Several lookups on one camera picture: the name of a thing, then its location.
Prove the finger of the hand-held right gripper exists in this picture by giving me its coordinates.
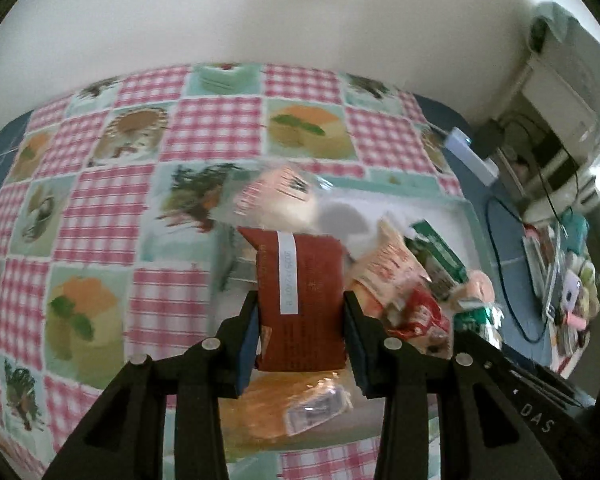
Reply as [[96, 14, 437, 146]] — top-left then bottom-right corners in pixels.
[[475, 335, 536, 386]]

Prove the teal pouch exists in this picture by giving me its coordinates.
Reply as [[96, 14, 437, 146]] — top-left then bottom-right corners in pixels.
[[562, 210, 590, 251]]

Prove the large red candy packet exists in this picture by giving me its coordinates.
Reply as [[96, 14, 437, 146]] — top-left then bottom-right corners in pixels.
[[385, 287, 453, 356]]

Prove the green white biscuit packet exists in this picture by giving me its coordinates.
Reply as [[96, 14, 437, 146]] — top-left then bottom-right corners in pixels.
[[405, 220, 468, 291]]

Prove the grey lace cloth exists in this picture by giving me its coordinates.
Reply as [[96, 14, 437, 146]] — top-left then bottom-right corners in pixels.
[[530, 2, 600, 121]]

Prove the phone on stand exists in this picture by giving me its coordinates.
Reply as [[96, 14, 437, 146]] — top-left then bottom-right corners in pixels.
[[542, 220, 568, 321]]

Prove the pink checkered printed tablecloth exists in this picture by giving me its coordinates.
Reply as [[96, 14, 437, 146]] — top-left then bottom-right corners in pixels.
[[0, 62, 463, 480]]

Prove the green corn biscuit packet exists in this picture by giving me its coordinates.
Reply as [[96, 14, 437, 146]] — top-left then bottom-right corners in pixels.
[[452, 300, 503, 341]]

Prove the white tray with teal rim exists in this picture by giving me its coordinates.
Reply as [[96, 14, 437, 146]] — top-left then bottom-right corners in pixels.
[[205, 165, 503, 461]]

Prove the pink bun packet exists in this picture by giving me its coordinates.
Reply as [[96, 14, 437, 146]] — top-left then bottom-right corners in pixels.
[[452, 269, 496, 306]]

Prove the red snack packet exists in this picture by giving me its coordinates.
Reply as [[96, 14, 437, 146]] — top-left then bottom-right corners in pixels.
[[237, 226, 348, 373]]

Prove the clear bun packet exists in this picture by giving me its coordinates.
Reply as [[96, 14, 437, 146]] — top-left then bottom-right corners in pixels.
[[215, 162, 336, 233]]

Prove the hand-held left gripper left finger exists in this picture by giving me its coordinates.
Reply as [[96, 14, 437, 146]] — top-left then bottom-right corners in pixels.
[[42, 290, 261, 480]]

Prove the black cable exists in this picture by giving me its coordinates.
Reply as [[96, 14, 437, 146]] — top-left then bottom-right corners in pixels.
[[500, 119, 581, 231], [484, 194, 551, 346]]

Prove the orange white printed packet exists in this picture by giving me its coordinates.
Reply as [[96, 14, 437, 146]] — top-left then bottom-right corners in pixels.
[[352, 217, 433, 321]]

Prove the stack of papers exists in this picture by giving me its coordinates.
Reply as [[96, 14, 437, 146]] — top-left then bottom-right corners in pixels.
[[522, 225, 551, 296]]

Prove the white cabinet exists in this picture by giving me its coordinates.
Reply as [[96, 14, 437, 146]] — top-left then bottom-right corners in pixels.
[[500, 55, 600, 211]]

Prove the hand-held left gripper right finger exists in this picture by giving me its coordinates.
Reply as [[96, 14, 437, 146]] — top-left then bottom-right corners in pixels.
[[342, 291, 553, 480]]

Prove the white power strip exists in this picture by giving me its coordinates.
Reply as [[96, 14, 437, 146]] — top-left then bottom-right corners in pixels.
[[444, 127, 501, 183]]

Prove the orange packet with barcode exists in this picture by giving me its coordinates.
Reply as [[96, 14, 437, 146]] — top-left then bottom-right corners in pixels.
[[230, 370, 353, 443]]

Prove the black power adapter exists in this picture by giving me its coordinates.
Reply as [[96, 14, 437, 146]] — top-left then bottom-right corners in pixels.
[[475, 119, 506, 158]]

